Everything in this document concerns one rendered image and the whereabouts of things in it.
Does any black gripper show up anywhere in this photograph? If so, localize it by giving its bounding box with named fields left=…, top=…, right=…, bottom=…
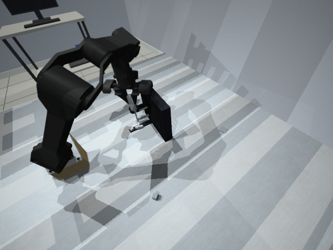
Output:
left=102, top=67, right=153, bottom=105

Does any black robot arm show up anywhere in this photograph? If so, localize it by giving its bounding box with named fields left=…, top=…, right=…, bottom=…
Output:
left=30, top=27, right=140, bottom=174

